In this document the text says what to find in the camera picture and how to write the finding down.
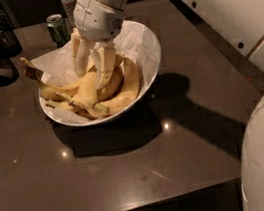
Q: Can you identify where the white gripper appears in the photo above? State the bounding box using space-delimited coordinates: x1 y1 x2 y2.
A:
71 0 125 89

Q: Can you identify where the yellow banana bunch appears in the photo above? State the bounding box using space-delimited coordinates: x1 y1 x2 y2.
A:
19 53 140 121

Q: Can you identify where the white bowl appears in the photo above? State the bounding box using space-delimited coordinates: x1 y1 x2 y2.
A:
28 14 173 135

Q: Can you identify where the white paper liner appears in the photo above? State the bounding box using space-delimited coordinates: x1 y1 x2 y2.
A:
26 16 169 131

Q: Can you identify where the green soda can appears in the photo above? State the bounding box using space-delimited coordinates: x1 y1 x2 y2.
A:
46 14 70 47

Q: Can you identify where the clear plastic water bottle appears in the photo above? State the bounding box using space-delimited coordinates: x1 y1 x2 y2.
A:
61 0 76 27

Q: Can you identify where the black mesh basket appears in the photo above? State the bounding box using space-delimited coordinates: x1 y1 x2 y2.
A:
0 2 25 60

